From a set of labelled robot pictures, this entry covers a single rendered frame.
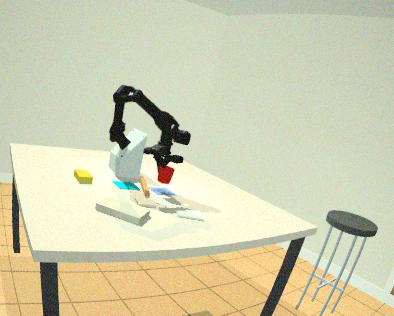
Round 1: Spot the yellow rectangular block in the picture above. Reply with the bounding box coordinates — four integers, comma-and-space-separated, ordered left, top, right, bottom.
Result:
74, 170, 93, 184

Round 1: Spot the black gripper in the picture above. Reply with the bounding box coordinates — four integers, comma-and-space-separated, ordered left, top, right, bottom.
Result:
143, 139, 184, 168

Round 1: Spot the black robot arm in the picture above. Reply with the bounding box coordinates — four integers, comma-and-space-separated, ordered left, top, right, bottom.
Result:
109, 85, 191, 157

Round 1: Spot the tan wooden rail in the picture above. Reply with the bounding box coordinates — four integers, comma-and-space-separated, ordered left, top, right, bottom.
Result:
140, 176, 150, 197

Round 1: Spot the red cup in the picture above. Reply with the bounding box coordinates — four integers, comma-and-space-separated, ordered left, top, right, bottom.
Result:
158, 165, 175, 185

